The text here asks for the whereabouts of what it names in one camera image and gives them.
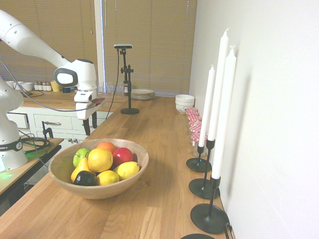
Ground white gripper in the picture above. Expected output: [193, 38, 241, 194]
[74, 90, 98, 136]

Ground patterned white bowl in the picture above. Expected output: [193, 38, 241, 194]
[176, 105, 194, 115]

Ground black table clamp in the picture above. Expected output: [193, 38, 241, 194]
[41, 121, 53, 140]

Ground large yellow grapefruit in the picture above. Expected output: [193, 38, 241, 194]
[87, 148, 114, 173]

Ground tallest white candle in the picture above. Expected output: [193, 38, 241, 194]
[207, 28, 229, 142]

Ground black round-base camera stand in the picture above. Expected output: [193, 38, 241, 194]
[117, 48, 140, 115]

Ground small round yellow fruit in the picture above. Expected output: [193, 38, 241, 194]
[96, 170, 120, 186]

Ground yellow lemon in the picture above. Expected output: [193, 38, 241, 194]
[113, 161, 140, 181]

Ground black candle holder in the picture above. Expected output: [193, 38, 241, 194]
[190, 174, 230, 235]
[180, 233, 216, 239]
[186, 145, 212, 173]
[188, 139, 220, 200]

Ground wide brown window blind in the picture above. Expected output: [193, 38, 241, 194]
[102, 0, 197, 97]

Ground black camera cable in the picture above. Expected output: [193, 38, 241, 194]
[106, 49, 121, 120]

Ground short white candle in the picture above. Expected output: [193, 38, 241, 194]
[198, 65, 215, 147]

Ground white drawer cabinet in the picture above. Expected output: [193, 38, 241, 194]
[6, 92, 130, 150]

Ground orange fruit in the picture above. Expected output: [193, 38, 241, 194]
[96, 141, 117, 154]

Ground dark robot cable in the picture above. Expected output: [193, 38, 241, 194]
[0, 58, 99, 112]

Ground green apple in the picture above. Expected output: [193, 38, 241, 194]
[72, 147, 92, 168]

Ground black avocado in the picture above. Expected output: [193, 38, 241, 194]
[73, 170, 97, 187]

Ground red apple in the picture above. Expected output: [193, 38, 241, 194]
[112, 147, 135, 167]

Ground yellow pear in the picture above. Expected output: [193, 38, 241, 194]
[70, 156, 97, 184]

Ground black coiled cable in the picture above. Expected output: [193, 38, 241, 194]
[19, 136, 51, 150]

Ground medium white candle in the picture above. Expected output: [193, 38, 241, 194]
[211, 45, 237, 180]

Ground black cable by wall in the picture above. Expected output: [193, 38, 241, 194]
[225, 222, 234, 239]

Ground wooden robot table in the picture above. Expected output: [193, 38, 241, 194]
[0, 138, 64, 207]

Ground stack of white plates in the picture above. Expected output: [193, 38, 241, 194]
[131, 89, 156, 100]

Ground wooden fruit bowl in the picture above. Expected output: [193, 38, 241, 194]
[48, 138, 150, 200]

